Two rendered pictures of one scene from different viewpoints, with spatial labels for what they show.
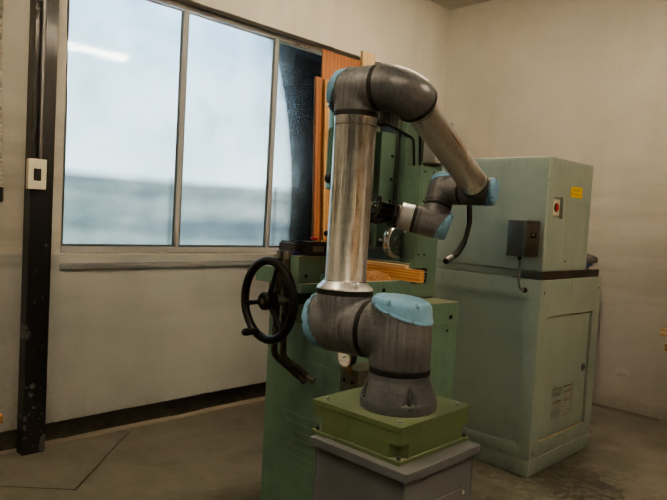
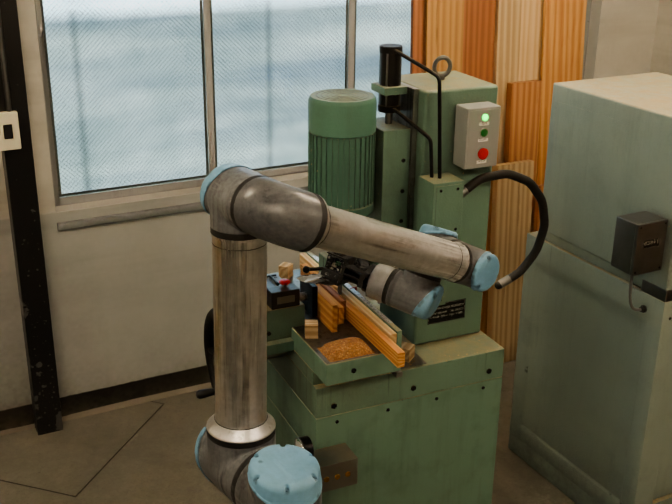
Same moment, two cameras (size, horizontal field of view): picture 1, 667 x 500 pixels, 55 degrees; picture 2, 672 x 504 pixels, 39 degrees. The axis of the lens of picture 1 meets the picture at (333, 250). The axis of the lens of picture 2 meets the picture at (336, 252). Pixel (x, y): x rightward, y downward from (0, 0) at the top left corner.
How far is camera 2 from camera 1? 1.22 m
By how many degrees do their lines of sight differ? 26
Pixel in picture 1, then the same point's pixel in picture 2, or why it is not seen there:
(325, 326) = (211, 473)
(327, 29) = not seen: outside the picture
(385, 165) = (391, 175)
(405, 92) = (272, 230)
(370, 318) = (245, 485)
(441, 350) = (473, 412)
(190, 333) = not seen: hidden behind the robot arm
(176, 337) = not seen: hidden behind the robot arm
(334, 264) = (218, 406)
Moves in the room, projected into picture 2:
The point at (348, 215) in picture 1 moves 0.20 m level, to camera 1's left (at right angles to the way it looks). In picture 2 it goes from (228, 356) to (141, 341)
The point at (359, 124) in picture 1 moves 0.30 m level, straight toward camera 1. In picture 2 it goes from (233, 251) to (155, 312)
